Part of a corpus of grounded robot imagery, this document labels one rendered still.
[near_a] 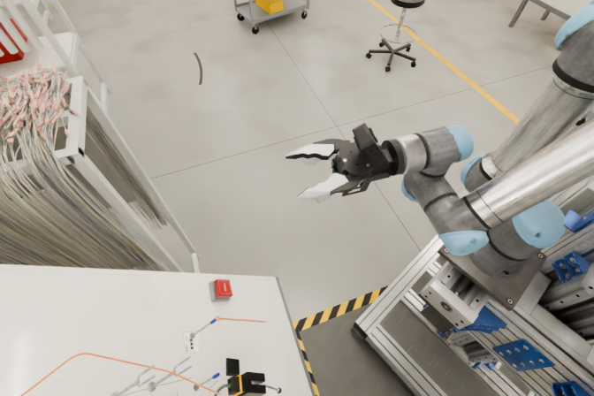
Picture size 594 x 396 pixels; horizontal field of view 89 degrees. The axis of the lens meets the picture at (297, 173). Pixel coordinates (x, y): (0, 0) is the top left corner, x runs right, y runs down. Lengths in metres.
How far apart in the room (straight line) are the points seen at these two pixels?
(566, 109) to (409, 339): 1.43
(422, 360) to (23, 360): 1.64
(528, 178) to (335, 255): 1.69
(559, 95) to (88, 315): 1.03
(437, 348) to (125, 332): 1.54
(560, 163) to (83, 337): 0.92
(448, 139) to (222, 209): 1.98
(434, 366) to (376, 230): 0.89
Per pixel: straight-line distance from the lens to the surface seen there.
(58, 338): 0.79
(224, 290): 0.97
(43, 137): 0.95
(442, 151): 0.63
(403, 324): 1.92
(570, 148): 0.65
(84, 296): 0.83
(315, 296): 2.09
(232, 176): 2.57
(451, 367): 1.97
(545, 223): 0.91
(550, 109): 0.79
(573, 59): 0.74
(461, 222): 0.66
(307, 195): 0.53
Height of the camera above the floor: 2.01
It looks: 53 degrees down
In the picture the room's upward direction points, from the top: straight up
